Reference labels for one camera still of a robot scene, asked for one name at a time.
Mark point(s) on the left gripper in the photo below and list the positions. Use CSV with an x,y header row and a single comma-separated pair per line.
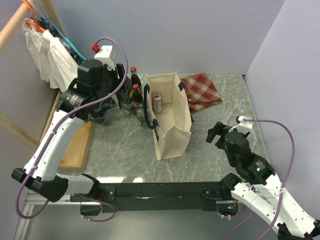
x,y
121,72

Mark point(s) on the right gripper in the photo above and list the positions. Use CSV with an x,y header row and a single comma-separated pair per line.
x,y
219,128

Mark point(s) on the tall dark can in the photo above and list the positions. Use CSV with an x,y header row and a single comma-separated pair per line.
x,y
124,95

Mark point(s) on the cola bottle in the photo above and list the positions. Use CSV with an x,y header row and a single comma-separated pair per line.
x,y
137,98
135,80

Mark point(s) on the green cap bottle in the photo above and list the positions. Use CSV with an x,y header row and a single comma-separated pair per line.
x,y
140,115
127,109

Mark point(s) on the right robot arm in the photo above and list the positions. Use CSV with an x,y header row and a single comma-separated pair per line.
x,y
257,185

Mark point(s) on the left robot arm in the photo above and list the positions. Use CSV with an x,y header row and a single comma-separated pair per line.
x,y
40,173

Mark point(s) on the cream canvas tote bag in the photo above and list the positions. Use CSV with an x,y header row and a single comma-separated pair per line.
x,y
171,128

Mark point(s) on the dark floral garment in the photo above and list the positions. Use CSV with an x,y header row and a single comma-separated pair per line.
x,y
102,110

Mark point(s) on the red plaid folded cloth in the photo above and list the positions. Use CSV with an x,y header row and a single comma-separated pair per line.
x,y
201,92

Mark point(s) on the teal garment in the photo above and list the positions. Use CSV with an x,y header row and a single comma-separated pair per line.
x,y
76,55

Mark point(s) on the small red top can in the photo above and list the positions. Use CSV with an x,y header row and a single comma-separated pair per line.
x,y
157,102

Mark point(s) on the white pleated garment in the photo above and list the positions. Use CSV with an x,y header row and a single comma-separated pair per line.
x,y
55,64

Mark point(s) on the black base beam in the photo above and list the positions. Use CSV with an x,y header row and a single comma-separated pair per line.
x,y
145,196

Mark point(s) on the wooden clothes rack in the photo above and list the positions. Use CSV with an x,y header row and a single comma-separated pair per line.
x,y
76,154

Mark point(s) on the orange hanger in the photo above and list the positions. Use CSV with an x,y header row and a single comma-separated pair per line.
x,y
32,15

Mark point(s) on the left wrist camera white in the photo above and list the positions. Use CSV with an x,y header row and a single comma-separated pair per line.
x,y
106,55

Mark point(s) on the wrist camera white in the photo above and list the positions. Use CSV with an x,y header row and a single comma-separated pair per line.
x,y
106,55
244,125

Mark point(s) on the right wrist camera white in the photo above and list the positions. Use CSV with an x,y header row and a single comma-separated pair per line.
x,y
244,125

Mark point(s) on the aluminium frame rail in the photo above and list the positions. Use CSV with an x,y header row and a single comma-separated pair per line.
x,y
33,199

